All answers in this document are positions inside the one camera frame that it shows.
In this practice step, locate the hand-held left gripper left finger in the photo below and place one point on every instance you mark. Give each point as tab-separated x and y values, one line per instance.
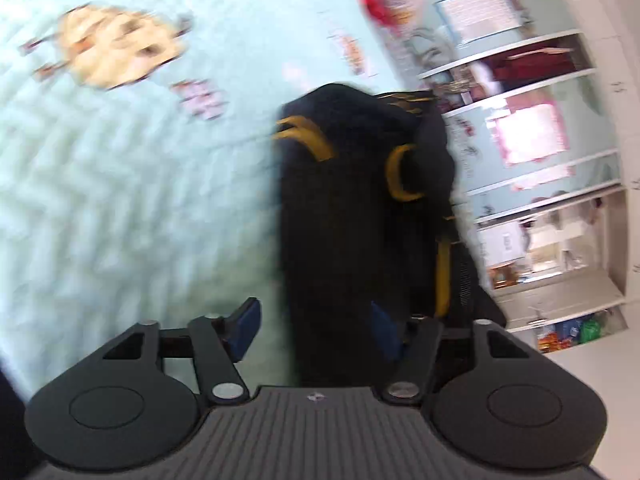
245	322

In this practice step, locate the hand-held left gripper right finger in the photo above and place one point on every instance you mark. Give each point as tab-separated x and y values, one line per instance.
385	330

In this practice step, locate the pile of patterned clothes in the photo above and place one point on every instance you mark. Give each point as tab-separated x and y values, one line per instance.
462	85

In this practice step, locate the hanging red clothes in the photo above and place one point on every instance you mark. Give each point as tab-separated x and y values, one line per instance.
530	62

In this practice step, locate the wooden chair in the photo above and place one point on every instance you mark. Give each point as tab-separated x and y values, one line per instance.
505	275

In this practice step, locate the white drawer cabinet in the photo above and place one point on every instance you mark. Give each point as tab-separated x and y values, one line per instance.
502	245

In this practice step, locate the pile of snack packets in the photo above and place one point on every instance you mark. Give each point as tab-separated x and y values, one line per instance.
547	342

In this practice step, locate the white door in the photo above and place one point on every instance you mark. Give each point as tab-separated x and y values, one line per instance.
550	305

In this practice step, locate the blue bag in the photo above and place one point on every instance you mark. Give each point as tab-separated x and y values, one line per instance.
565	332

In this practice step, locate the mint quilted bee bedspread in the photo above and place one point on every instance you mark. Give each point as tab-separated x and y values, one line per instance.
125	160

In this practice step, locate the green bag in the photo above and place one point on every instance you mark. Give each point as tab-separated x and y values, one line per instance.
592	330

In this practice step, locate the heart print bed sheet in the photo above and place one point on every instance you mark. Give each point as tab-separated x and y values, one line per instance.
410	55

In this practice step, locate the sliding door wardrobe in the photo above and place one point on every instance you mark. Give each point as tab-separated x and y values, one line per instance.
590	120

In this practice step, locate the blue bordered poster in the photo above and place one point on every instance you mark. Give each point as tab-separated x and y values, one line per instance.
477	7

